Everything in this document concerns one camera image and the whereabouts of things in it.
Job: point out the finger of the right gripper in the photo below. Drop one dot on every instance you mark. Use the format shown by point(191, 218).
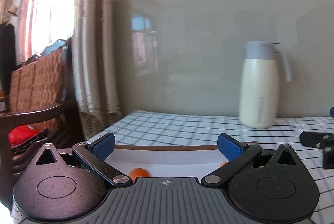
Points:
point(332, 112)

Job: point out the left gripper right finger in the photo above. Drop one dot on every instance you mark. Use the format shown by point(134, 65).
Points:
point(251, 165)

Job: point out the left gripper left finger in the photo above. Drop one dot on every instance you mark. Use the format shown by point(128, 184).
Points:
point(81, 165)

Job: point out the orange tangerine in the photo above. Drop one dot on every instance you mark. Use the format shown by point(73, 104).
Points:
point(139, 173)

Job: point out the brown cardboard tray white inside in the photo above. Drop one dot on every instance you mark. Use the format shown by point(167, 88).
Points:
point(167, 161)

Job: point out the black striped cushion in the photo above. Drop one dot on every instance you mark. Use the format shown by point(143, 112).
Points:
point(24, 146)

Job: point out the cream thermos jug grey lid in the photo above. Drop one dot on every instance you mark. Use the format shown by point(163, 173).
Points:
point(258, 101)

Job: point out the checkered white tablecloth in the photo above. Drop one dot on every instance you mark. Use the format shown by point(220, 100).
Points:
point(185, 199)

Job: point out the beige curtain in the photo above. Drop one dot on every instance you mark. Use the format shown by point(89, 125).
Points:
point(94, 66)

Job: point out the red cushion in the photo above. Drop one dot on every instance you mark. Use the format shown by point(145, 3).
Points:
point(21, 134)

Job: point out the dark wooden woven-back bench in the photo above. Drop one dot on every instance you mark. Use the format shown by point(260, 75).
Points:
point(42, 95)

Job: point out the black hanging jacket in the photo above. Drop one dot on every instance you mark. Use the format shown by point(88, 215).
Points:
point(8, 55)

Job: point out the straw hat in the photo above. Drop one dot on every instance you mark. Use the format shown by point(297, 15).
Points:
point(13, 10)

